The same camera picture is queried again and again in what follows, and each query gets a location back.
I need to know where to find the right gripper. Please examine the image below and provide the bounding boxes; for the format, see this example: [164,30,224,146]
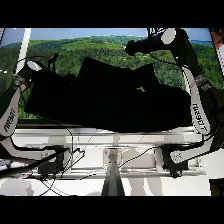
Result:
[124,38,152,57]

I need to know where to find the black garment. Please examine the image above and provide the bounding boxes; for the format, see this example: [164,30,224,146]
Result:
[24,56,195,134]

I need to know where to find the silver frame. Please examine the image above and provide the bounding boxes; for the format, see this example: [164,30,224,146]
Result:
[0,125,224,197]

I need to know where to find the black cable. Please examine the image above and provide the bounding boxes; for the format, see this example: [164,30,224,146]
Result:
[39,126,87,197]
[118,145,165,170]

